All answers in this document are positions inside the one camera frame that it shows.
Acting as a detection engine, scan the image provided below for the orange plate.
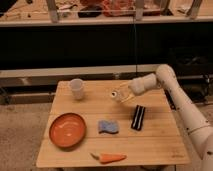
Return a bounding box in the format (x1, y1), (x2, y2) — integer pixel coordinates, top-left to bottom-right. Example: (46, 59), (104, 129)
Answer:
(49, 113), (86, 148)

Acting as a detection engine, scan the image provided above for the white paper cup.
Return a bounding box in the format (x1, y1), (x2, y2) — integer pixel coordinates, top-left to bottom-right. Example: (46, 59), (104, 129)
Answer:
(69, 79), (84, 100)

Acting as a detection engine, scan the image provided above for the long grey bench beam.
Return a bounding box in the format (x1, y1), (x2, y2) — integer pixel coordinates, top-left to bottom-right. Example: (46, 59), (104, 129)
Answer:
(0, 64), (159, 87)

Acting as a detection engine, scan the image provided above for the black striped block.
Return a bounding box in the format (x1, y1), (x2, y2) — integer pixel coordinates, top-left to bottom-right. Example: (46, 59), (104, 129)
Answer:
(131, 105), (146, 131)

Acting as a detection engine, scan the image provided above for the white plastic bottle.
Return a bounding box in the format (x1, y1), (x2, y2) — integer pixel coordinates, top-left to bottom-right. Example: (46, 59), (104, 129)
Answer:
(111, 87), (134, 103)

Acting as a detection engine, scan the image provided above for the orange toy carrot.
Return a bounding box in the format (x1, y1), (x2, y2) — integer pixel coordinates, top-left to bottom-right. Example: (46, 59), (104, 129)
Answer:
(91, 153), (127, 164)

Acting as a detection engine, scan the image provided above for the red object on shelf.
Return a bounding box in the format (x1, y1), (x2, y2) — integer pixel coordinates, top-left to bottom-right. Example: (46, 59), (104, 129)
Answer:
(101, 0), (134, 17)

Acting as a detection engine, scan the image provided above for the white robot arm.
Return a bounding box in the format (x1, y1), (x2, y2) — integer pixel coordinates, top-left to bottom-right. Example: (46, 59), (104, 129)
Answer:
(115, 64), (213, 171)

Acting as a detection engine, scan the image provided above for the wooden table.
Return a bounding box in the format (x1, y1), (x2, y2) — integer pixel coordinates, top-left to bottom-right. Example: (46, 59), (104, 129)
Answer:
(36, 80), (190, 168)

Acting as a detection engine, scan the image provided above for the blue sponge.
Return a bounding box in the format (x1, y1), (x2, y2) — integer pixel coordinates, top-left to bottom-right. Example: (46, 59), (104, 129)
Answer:
(98, 120), (119, 134)

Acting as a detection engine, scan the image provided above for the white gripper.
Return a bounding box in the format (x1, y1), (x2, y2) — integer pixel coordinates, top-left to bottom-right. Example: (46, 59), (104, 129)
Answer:
(118, 74), (157, 95)

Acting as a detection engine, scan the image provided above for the black object on shelf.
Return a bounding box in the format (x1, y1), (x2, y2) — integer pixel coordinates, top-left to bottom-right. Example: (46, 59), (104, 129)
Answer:
(78, 5), (102, 18)

